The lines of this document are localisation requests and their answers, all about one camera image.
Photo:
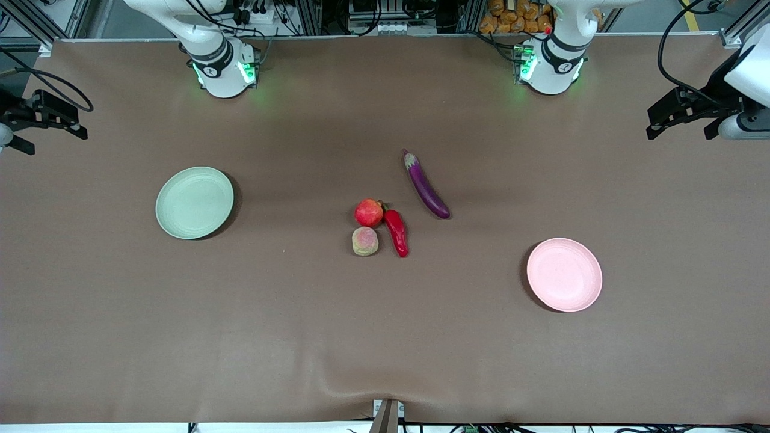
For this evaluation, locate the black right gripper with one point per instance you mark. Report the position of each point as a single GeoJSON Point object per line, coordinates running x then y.
{"type": "Point", "coordinates": [13, 112]}

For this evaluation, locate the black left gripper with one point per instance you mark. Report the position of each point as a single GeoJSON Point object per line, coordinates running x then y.
{"type": "Point", "coordinates": [717, 100]}

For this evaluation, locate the purple eggplant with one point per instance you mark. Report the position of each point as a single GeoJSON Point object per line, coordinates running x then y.
{"type": "Point", "coordinates": [424, 186]}

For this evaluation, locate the red chili pepper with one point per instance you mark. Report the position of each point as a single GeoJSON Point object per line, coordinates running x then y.
{"type": "Point", "coordinates": [397, 234]}

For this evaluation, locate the red apple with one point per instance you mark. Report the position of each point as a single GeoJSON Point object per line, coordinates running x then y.
{"type": "Point", "coordinates": [368, 213]}

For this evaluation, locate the green pink peach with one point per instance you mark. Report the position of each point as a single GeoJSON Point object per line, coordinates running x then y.
{"type": "Point", "coordinates": [365, 242]}

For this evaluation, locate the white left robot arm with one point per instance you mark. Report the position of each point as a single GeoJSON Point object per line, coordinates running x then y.
{"type": "Point", "coordinates": [553, 75]}

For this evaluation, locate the light green round plate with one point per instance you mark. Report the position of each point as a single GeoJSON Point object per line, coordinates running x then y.
{"type": "Point", "coordinates": [192, 204]}

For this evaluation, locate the pink round plate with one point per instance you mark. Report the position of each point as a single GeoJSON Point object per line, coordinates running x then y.
{"type": "Point", "coordinates": [565, 276]}

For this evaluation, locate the white power strip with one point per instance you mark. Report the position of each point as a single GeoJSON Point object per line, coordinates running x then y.
{"type": "Point", "coordinates": [258, 15]}

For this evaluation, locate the brown table cloth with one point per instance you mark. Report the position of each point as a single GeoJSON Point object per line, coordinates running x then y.
{"type": "Point", "coordinates": [385, 337]}

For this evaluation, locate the aluminium frame beam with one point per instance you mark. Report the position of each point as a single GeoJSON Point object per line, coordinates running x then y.
{"type": "Point", "coordinates": [33, 23]}
{"type": "Point", "coordinates": [741, 29]}

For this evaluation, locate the aluminium frame post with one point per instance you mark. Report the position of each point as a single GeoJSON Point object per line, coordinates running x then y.
{"type": "Point", "coordinates": [310, 18]}

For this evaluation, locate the grey metal bracket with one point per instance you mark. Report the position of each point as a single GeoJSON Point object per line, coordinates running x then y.
{"type": "Point", "coordinates": [387, 418]}

